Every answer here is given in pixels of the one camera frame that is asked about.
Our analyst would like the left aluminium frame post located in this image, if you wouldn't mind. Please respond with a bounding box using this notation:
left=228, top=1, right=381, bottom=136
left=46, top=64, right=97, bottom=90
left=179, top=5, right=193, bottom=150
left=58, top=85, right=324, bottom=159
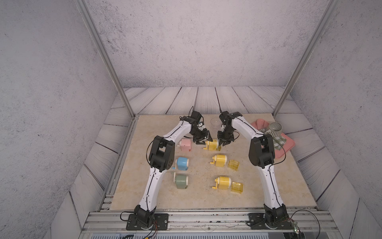
left=74, top=0, right=135, bottom=118

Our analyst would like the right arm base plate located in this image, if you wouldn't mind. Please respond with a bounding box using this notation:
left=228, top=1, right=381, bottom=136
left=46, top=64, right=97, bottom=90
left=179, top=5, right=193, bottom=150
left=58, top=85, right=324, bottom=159
left=246, top=213, right=293, bottom=230

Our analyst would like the green pencil sharpener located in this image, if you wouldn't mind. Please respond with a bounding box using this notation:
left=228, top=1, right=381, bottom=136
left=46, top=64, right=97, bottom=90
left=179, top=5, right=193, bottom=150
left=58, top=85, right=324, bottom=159
left=174, top=172, right=189, bottom=189

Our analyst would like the pink pencil sharpener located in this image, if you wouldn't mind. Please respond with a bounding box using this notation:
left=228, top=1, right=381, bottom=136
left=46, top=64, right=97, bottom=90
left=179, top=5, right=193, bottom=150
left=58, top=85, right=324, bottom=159
left=178, top=138, right=193, bottom=152

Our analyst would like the right aluminium frame post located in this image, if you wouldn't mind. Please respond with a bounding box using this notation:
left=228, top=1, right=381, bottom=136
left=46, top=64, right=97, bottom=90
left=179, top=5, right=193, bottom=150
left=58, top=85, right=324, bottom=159
left=272, top=0, right=340, bottom=117

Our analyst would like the yellow sharpener bottom row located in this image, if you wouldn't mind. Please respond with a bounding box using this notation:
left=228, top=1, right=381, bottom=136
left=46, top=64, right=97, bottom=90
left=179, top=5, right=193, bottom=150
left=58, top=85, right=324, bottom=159
left=212, top=176, right=232, bottom=190

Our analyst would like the clear plastic cup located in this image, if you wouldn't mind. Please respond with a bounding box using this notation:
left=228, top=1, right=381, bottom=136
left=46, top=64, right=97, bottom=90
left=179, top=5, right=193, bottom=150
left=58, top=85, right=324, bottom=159
left=210, top=117, right=222, bottom=132

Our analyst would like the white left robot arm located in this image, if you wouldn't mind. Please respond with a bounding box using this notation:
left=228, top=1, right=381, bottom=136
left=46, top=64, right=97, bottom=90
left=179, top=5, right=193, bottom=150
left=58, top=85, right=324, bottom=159
left=131, top=110, right=212, bottom=229

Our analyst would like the aluminium front rail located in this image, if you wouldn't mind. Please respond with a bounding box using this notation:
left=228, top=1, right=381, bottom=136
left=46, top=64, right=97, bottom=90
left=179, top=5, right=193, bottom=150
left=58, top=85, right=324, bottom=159
left=81, top=207, right=342, bottom=239

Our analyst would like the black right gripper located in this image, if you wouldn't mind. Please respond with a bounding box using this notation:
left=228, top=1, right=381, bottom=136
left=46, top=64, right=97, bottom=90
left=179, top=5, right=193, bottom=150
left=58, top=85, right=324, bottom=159
left=217, top=127, right=234, bottom=145

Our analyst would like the yellow sharpener top row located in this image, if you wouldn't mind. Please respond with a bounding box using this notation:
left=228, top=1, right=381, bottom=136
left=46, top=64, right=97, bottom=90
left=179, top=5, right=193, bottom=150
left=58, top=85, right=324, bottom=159
left=204, top=139, right=221, bottom=151

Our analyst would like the yellow transparent tray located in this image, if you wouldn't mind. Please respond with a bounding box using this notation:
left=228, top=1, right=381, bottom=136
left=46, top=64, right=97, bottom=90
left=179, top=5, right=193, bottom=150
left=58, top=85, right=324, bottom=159
left=231, top=182, right=243, bottom=194
left=228, top=159, right=240, bottom=171

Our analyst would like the striped ceramic mug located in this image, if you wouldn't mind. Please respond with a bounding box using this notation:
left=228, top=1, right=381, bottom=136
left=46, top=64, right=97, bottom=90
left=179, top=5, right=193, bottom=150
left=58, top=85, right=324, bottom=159
left=265, top=122, right=283, bottom=138

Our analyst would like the aluminium frame post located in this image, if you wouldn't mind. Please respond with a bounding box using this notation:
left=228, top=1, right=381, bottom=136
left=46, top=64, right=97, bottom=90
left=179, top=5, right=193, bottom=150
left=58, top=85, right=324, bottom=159
left=74, top=0, right=135, bottom=118
left=272, top=0, right=340, bottom=117

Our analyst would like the yellow transparent tray bottom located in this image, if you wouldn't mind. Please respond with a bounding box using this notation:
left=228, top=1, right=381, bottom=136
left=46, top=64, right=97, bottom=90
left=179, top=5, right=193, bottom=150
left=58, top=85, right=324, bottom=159
left=231, top=182, right=243, bottom=194

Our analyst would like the green checkered cloth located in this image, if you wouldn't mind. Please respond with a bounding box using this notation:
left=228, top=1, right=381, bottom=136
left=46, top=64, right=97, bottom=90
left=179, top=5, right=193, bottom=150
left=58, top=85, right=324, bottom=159
left=260, top=128, right=287, bottom=150

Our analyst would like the pink serving tray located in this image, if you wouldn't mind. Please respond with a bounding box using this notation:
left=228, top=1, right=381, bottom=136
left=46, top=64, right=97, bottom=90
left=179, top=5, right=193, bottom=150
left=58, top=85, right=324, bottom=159
left=251, top=119, right=295, bottom=159

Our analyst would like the yellow sharpener row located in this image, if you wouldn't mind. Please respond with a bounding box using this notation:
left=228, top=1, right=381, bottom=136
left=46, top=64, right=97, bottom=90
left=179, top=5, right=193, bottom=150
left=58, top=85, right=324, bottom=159
left=212, top=176, right=232, bottom=190
left=204, top=139, right=221, bottom=151
left=210, top=154, right=227, bottom=167

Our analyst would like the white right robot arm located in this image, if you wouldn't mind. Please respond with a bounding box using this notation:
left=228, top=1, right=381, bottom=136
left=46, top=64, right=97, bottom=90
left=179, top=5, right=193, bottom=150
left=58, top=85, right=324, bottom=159
left=217, top=111, right=289, bottom=230

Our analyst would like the blue pencil sharpener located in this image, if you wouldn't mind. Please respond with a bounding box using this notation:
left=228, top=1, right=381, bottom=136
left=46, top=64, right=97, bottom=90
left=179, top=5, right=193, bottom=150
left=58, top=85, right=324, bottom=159
left=173, top=157, right=190, bottom=171

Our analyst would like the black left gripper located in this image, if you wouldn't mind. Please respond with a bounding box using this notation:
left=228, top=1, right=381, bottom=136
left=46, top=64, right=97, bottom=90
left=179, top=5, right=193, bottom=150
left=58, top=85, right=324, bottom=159
left=189, top=127, right=213, bottom=144

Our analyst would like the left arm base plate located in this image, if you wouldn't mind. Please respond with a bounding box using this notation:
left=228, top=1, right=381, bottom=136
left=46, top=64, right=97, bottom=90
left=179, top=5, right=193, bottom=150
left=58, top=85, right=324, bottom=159
left=126, top=213, right=169, bottom=231

